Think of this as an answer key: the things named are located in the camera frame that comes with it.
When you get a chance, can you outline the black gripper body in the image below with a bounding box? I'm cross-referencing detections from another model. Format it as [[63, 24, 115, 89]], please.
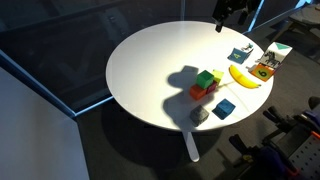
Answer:
[[212, 0, 264, 22]]

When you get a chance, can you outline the blue block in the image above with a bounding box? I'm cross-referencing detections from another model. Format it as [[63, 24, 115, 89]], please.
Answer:
[[212, 98, 237, 120]]

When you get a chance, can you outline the lime yellow-green block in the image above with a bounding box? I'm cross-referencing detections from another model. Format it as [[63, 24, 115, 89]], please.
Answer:
[[211, 69, 225, 85]]

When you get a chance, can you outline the green block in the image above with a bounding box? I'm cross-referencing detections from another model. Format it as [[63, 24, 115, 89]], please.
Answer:
[[195, 69, 215, 90]]

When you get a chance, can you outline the magenta block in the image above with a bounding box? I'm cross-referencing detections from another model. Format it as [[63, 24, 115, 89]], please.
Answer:
[[205, 81, 218, 95]]

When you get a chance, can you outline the orange block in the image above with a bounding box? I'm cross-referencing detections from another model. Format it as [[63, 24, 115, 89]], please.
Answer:
[[189, 83, 208, 101]]

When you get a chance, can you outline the grey block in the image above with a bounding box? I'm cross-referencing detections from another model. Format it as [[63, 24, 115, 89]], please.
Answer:
[[189, 104, 210, 127]]

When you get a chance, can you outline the blue soft cube number four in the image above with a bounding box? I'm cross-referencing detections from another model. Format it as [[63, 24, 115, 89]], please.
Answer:
[[227, 42, 255, 65]]

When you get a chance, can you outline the white soft cube teal triangle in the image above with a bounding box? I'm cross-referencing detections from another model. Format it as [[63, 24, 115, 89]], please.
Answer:
[[254, 41, 293, 73]]

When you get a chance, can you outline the orange soft cube number six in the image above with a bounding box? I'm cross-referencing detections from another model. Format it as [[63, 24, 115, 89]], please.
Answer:
[[248, 63, 277, 83]]

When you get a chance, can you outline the yellow banana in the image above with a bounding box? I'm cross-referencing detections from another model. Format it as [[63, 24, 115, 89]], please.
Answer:
[[228, 64, 262, 90]]

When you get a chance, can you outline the black bar clamp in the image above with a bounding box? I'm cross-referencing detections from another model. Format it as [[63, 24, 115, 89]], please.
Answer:
[[262, 105, 295, 135]]

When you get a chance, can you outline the white table leg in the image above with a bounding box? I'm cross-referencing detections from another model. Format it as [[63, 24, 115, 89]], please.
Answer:
[[182, 130, 200, 163]]

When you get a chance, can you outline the perforated metal plate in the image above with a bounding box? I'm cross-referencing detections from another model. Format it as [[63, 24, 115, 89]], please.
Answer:
[[286, 134, 320, 180]]

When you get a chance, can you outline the purple handled bar clamp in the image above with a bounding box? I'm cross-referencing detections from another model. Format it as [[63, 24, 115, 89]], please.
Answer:
[[228, 133, 298, 180]]

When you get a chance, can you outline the blue-grey metal frame rail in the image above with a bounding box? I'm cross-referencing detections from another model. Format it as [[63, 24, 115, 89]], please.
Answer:
[[0, 49, 116, 118]]

